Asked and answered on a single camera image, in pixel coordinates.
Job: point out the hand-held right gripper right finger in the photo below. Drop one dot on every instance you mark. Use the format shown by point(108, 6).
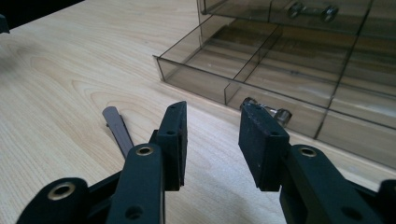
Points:
point(264, 149)

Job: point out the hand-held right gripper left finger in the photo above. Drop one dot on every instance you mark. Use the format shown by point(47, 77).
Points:
point(141, 183)

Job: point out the dark grey flat strip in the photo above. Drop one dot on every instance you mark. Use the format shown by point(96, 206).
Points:
point(118, 130)

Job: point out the smoky clear drawer cabinet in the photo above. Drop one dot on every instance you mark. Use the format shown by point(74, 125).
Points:
point(199, 12)

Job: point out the black object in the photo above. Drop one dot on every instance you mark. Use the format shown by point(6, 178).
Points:
point(3, 24)

